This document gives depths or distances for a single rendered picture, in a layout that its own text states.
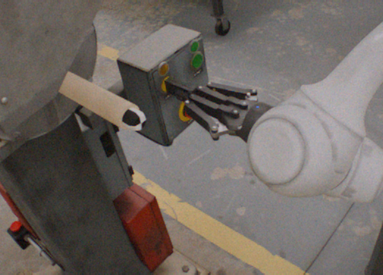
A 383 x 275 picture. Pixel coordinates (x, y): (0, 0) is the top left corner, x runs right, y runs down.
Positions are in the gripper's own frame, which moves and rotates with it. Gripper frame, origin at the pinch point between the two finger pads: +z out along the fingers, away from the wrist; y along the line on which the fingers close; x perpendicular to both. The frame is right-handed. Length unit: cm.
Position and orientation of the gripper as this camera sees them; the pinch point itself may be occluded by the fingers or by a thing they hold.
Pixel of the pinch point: (181, 90)
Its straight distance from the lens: 83.9
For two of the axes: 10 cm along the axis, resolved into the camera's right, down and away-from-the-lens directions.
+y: 6.4, -5.9, 4.9
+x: -1.3, -7.2, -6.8
